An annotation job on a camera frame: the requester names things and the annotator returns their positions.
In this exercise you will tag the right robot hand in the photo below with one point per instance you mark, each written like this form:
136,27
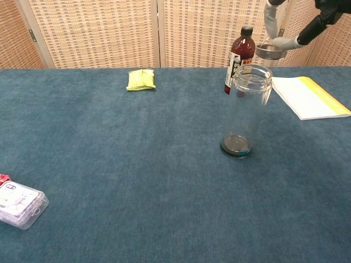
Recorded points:
312,28

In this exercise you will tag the silver metal jar lid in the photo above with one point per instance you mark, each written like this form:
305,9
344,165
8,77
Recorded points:
270,52

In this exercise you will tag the white and yellow booklet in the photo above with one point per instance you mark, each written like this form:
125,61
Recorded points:
307,97

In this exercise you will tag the clear plastic box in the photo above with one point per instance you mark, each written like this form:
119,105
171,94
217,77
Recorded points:
20,204

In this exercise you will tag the dark drink bottle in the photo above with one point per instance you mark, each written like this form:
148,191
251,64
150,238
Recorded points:
242,46

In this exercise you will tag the small red object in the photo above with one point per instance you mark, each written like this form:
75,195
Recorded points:
3,178

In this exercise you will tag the clear plastic jar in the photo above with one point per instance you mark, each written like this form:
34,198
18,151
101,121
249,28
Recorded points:
248,109

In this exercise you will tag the yellow-green packet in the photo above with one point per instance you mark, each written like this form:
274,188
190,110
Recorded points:
141,79

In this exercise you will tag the blue table cloth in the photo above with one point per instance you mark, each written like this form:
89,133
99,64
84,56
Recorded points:
137,170

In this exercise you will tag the woven folding screen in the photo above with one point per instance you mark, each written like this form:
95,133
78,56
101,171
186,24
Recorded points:
109,33

